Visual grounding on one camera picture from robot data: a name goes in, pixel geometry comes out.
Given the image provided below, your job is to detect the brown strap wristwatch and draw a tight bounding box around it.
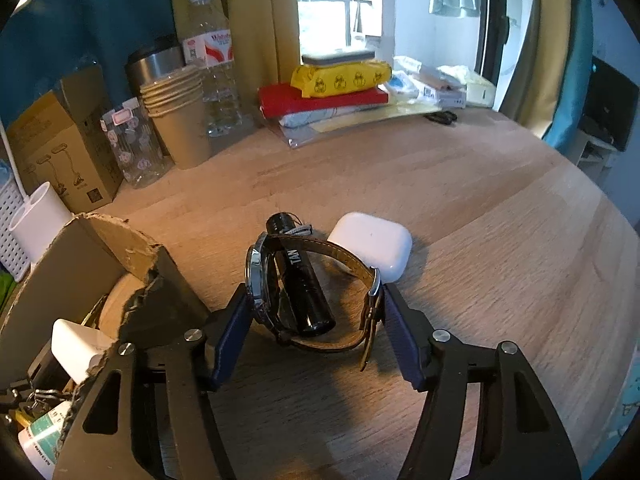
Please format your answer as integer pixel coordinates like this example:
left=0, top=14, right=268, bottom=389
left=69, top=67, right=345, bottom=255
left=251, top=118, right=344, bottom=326
left=245, top=231, right=385, bottom=372

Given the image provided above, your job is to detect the black flashlight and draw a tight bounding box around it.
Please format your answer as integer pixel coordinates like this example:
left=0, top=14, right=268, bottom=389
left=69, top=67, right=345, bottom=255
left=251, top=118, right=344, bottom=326
left=265, top=212, right=336, bottom=338

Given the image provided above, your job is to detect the grey flat case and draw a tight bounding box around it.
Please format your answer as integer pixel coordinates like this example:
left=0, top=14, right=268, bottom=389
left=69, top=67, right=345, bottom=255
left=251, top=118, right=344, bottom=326
left=301, top=49, right=376, bottom=67

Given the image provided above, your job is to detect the white plastic basket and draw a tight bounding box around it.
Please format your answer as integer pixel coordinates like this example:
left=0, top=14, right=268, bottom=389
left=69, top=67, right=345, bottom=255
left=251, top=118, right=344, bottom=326
left=0, top=180, right=32, bottom=282

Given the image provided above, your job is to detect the white desk lamp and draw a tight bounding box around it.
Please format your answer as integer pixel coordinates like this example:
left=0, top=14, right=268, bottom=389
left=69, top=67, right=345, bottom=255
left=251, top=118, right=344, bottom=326
left=0, top=0, right=75, bottom=265

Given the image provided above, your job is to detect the white small box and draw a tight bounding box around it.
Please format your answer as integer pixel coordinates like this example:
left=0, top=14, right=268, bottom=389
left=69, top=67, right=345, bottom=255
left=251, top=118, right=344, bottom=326
left=50, top=317, right=118, bottom=381

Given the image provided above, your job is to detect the white pill bottle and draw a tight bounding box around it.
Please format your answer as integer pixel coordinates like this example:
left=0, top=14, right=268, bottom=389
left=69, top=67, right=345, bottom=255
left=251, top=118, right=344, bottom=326
left=17, top=400, right=73, bottom=480

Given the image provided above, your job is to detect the white shelf unit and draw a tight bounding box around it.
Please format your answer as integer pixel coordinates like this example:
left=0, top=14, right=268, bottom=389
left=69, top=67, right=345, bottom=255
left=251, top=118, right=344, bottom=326
left=575, top=130, right=618, bottom=186

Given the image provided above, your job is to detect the floral print glass jar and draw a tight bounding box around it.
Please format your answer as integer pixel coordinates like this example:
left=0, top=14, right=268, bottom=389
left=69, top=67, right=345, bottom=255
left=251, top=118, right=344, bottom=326
left=100, top=99, right=168, bottom=188

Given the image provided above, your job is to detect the black monitor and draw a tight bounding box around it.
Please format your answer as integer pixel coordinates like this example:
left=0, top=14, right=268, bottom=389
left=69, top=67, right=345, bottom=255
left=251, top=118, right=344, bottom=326
left=582, top=57, right=633, bottom=151

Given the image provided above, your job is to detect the red flat package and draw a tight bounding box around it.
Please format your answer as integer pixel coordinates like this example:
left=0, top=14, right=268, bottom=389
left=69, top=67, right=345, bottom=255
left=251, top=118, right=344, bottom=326
left=258, top=84, right=390, bottom=118

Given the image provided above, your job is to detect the red and gold tin can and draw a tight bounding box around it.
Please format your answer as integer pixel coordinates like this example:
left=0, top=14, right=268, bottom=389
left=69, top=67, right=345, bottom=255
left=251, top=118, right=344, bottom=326
left=87, top=275, right=152, bottom=342

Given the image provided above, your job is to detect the white earbuds case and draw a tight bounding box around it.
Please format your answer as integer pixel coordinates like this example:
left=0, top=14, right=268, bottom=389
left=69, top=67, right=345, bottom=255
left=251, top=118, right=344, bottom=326
left=327, top=211, right=413, bottom=282

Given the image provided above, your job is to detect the black car key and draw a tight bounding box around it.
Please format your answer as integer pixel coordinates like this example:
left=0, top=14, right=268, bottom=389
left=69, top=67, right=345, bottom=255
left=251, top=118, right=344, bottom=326
left=0, top=380, right=48, bottom=417

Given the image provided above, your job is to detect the teal curtain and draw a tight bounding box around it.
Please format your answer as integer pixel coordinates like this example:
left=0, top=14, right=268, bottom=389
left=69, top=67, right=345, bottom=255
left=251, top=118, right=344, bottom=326
left=542, top=0, right=597, bottom=147
left=0, top=0, right=177, bottom=126

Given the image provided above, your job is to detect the brown cardboard box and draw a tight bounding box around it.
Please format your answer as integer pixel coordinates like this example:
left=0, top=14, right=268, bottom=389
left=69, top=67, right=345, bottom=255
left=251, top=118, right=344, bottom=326
left=0, top=212, right=212, bottom=480

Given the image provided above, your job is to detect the stainless steel thermos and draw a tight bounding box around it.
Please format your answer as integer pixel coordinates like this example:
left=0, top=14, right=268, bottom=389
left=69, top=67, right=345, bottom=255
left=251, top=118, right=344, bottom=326
left=125, top=35, right=187, bottom=106

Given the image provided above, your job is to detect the clear plastic document pouch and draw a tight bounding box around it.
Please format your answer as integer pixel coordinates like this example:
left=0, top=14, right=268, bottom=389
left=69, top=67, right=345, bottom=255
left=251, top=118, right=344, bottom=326
left=277, top=105, right=396, bottom=148

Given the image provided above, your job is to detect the blue and white packet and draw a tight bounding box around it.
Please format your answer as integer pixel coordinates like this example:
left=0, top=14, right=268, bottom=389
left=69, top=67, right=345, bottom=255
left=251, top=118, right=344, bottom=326
left=387, top=55, right=426, bottom=106

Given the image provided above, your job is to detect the yellow curtain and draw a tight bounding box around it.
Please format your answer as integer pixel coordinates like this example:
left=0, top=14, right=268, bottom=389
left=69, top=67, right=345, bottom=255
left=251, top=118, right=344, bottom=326
left=167, top=0, right=303, bottom=116
left=500, top=0, right=573, bottom=136

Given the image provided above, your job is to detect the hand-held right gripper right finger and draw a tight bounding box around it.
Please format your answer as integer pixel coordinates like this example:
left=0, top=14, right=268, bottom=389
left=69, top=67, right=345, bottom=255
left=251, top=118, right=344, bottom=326
left=382, top=282, right=583, bottom=480

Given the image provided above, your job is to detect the clear plastic water bottle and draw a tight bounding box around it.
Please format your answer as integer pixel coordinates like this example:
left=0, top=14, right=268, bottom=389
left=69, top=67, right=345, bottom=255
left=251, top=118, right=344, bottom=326
left=176, top=0, right=243, bottom=137

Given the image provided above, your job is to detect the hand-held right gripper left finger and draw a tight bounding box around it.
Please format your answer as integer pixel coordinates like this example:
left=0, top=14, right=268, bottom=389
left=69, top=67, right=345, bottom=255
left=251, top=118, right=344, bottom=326
left=52, top=285, right=256, bottom=480

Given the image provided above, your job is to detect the yellow tissue packet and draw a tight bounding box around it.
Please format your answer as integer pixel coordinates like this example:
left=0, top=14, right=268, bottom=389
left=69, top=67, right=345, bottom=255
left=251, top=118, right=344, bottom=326
left=291, top=60, right=392, bottom=100

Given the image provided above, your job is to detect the black window frame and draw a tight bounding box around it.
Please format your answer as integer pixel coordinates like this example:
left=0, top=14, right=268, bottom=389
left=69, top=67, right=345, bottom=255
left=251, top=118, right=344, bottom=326
left=477, top=0, right=516, bottom=76

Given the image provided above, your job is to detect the brown lamp carton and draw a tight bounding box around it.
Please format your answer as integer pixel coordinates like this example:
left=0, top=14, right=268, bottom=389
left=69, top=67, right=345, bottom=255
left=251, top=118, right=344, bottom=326
left=7, top=64, right=126, bottom=213

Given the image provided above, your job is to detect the stack of paper cups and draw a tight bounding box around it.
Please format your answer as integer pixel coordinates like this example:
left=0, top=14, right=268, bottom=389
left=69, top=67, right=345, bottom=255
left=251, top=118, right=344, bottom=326
left=140, top=66, right=213, bottom=170

